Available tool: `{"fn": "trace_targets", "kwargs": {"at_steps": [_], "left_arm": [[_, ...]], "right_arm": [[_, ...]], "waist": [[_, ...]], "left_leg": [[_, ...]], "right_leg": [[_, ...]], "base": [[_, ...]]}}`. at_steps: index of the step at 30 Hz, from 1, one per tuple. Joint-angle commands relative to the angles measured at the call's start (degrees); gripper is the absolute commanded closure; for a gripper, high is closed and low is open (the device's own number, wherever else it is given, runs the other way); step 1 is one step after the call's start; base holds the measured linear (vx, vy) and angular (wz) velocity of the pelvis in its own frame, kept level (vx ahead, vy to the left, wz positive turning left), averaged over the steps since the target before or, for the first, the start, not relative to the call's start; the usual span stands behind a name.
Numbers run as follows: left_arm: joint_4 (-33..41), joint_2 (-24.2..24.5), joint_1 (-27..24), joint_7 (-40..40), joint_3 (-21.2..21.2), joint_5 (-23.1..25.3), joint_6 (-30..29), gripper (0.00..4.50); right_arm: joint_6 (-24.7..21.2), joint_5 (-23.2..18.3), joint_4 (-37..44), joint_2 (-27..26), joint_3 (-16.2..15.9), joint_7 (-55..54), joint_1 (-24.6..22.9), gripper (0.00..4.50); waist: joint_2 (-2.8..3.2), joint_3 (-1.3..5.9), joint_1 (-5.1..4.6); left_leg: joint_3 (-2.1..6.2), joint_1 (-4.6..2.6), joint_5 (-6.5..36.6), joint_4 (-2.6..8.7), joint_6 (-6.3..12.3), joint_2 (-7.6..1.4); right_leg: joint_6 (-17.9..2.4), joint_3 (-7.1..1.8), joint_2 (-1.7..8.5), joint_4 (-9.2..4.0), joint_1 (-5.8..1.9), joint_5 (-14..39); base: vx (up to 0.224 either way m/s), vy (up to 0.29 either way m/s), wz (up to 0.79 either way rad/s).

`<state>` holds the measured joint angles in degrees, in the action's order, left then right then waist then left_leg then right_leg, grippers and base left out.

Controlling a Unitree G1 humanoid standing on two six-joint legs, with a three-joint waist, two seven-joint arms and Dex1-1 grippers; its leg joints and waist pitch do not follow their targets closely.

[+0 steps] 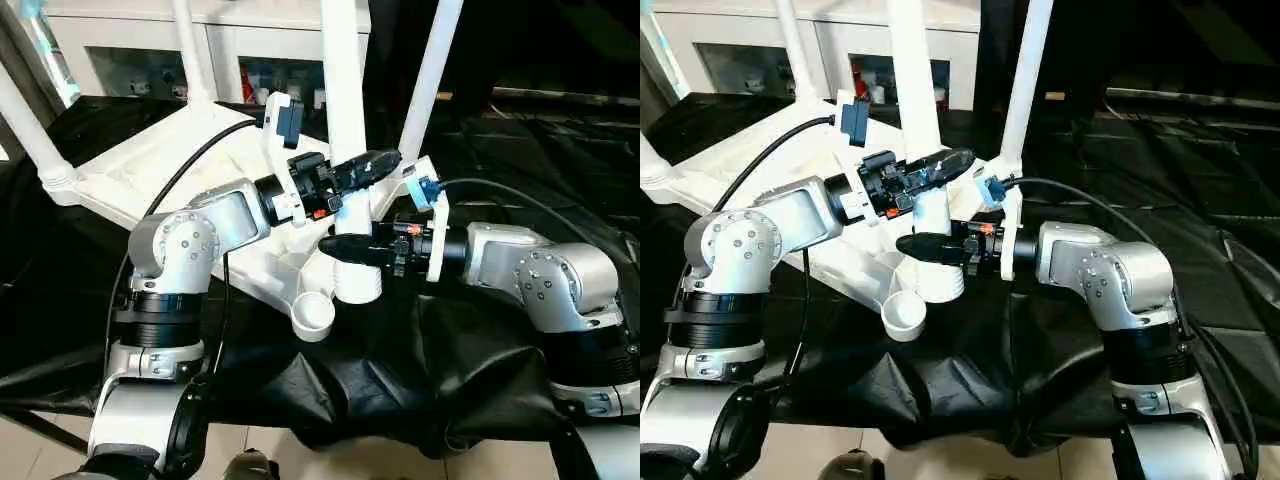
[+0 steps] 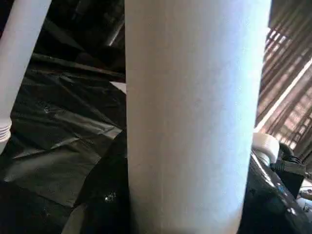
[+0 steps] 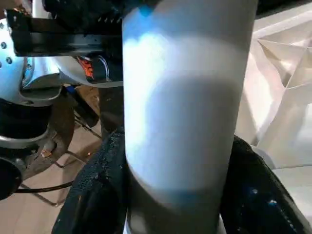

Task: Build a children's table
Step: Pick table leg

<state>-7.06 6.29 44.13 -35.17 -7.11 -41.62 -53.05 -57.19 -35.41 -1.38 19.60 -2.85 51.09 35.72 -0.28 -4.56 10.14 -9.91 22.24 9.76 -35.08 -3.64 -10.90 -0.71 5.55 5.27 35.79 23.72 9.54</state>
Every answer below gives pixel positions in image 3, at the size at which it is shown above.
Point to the white plastic table top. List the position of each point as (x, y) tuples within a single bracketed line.
[(280, 73)]

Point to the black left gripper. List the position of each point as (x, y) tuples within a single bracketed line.
[(61, 36)]

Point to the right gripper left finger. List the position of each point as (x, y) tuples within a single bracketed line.
[(97, 195)]

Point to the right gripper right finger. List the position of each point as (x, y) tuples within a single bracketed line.
[(260, 195)]

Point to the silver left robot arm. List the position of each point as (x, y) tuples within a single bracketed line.
[(7, 73)]

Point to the white plastic table leg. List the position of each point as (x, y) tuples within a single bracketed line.
[(185, 109)]

